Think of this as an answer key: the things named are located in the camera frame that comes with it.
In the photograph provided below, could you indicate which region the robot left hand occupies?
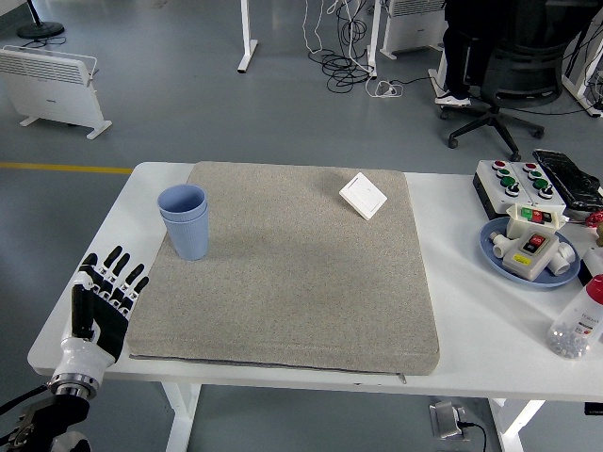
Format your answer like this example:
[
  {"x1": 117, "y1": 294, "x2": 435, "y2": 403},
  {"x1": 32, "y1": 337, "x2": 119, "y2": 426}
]
[{"x1": 52, "y1": 244, "x2": 151, "y2": 384}]

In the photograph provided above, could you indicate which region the blue ribbed cup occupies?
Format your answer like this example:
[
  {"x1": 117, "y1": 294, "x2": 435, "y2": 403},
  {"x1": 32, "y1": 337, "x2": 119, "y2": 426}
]
[
  {"x1": 159, "y1": 202, "x2": 210, "y2": 262},
  {"x1": 156, "y1": 184, "x2": 207, "y2": 220}
]

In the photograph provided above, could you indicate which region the white table leg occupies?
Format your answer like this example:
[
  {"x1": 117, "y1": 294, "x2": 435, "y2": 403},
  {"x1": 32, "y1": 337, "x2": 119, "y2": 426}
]
[
  {"x1": 487, "y1": 397, "x2": 546, "y2": 452},
  {"x1": 162, "y1": 379, "x2": 204, "y2": 452}
]

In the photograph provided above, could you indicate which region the grey-brown mat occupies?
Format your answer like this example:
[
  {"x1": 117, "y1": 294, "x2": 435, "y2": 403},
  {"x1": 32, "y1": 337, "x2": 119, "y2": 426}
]
[{"x1": 125, "y1": 161, "x2": 442, "y2": 385}]

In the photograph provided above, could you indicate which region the white panel heater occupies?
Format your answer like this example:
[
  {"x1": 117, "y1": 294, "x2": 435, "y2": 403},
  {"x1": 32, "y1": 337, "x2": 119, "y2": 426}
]
[
  {"x1": 0, "y1": 44, "x2": 113, "y2": 140},
  {"x1": 380, "y1": 0, "x2": 448, "y2": 58}
]

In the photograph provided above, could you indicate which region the black fan stand base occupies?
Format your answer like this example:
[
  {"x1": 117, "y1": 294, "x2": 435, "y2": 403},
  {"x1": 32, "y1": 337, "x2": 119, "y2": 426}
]
[{"x1": 16, "y1": 0, "x2": 66, "y2": 40}]

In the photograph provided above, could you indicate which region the white desk leg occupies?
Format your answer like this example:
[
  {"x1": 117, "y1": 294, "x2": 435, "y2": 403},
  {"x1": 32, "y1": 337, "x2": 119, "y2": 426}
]
[
  {"x1": 365, "y1": 0, "x2": 383, "y2": 79},
  {"x1": 236, "y1": 0, "x2": 259, "y2": 73},
  {"x1": 427, "y1": 40, "x2": 451, "y2": 103}
]

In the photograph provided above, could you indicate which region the silver foot pedal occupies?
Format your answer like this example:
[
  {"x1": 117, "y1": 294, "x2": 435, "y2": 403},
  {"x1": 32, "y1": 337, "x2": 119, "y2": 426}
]
[{"x1": 428, "y1": 399, "x2": 468, "y2": 442}]

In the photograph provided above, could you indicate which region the white pipe fitting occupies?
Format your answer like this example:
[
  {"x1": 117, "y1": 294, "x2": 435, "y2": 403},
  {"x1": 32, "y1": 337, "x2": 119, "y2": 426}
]
[
  {"x1": 546, "y1": 240, "x2": 579, "y2": 277},
  {"x1": 488, "y1": 230, "x2": 513, "y2": 260}
]

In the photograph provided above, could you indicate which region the white three-button control box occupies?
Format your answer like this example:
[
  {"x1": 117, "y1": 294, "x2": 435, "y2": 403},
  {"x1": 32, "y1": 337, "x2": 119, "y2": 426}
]
[{"x1": 472, "y1": 159, "x2": 533, "y2": 220}]

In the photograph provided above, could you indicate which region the blue plate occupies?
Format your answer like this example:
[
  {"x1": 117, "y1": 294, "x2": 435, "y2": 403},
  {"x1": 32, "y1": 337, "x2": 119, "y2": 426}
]
[{"x1": 479, "y1": 217, "x2": 581, "y2": 289}]

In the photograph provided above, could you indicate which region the person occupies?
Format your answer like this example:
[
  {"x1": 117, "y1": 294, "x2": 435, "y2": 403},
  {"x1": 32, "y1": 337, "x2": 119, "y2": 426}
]
[{"x1": 432, "y1": 0, "x2": 595, "y2": 107}]

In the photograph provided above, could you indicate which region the white four-button control box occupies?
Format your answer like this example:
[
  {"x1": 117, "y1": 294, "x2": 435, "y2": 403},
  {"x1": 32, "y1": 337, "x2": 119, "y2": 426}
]
[{"x1": 511, "y1": 162, "x2": 567, "y2": 216}]

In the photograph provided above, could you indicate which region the clear red-capped bead bottle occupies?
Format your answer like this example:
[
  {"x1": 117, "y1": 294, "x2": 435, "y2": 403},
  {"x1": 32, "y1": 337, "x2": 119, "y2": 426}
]
[{"x1": 546, "y1": 273, "x2": 603, "y2": 361}]

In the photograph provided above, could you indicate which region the black office chair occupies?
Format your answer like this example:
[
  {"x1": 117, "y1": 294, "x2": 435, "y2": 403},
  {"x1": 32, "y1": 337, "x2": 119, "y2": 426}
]
[{"x1": 440, "y1": 0, "x2": 588, "y2": 162}]

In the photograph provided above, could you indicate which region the black plastic tray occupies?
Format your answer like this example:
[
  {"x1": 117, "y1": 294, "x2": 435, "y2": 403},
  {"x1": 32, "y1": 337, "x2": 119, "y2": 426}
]
[{"x1": 531, "y1": 149, "x2": 603, "y2": 209}]

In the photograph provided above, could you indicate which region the small white box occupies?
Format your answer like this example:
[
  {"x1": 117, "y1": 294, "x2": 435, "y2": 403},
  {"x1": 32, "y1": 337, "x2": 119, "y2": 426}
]
[{"x1": 580, "y1": 247, "x2": 603, "y2": 279}]

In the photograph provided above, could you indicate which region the white wall switch plate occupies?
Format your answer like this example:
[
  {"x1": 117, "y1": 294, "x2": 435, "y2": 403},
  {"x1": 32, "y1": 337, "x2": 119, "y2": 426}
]
[{"x1": 338, "y1": 171, "x2": 388, "y2": 221}]

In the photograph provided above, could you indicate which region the black floor cable bundle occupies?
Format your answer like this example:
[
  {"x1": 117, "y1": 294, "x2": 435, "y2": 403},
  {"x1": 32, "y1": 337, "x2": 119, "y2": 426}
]
[{"x1": 308, "y1": 0, "x2": 378, "y2": 93}]

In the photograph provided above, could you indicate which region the white hanging cable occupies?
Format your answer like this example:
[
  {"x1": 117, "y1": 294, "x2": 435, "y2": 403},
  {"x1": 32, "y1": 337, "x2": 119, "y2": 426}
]
[{"x1": 301, "y1": 0, "x2": 340, "y2": 54}]

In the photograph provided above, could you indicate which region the white plug with cord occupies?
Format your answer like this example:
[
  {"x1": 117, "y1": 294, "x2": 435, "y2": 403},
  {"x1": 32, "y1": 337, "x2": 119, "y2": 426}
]
[{"x1": 365, "y1": 77, "x2": 405, "y2": 100}]

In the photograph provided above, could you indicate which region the black pedal cable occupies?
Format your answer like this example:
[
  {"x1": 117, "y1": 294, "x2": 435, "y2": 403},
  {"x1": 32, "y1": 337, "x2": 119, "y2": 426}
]
[{"x1": 459, "y1": 420, "x2": 487, "y2": 452}]

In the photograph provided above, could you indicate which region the beige red rocker switch box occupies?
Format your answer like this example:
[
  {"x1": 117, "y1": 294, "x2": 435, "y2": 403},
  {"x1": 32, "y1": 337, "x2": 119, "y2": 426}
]
[{"x1": 501, "y1": 229, "x2": 561, "y2": 283}]

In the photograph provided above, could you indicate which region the white green-red button switch box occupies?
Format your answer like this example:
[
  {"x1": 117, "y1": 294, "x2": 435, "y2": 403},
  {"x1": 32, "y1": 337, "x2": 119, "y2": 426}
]
[{"x1": 505, "y1": 203, "x2": 565, "y2": 240}]

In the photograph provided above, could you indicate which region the white desk frame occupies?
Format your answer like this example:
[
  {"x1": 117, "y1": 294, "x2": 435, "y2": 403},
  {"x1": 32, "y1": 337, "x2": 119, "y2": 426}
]
[{"x1": 560, "y1": 27, "x2": 603, "y2": 119}]

